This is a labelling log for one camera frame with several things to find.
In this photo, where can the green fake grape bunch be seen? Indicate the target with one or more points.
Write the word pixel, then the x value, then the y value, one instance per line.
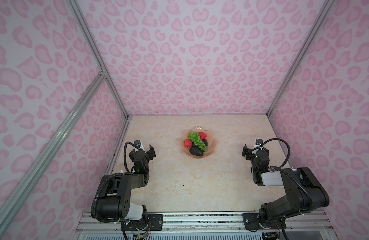
pixel 195 138

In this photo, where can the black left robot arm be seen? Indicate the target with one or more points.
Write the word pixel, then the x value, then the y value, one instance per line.
pixel 112 201

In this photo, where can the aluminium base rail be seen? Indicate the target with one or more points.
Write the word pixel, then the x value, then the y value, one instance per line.
pixel 209 226

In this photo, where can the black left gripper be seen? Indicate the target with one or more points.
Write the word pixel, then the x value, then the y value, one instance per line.
pixel 149 154

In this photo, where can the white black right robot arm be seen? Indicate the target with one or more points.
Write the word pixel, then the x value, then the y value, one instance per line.
pixel 303 191

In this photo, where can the right aluminium corner post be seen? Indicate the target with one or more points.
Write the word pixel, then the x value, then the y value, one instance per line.
pixel 317 25

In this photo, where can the pink scalloped fruit bowl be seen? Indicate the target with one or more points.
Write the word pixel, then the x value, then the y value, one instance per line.
pixel 212 143

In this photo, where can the aluminium corner frame post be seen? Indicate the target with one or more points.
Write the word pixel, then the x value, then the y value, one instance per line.
pixel 83 26

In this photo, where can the red fake apple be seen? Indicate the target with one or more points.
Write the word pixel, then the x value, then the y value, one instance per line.
pixel 187 143
pixel 202 135

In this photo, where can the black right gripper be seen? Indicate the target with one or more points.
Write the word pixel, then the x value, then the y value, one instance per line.
pixel 249 153

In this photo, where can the dark fake avocado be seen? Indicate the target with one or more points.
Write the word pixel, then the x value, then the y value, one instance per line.
pixel 205 142
pixel 196 151

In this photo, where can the diagonal aluminium frame bar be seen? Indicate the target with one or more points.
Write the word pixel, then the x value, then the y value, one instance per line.
pixel 22 191

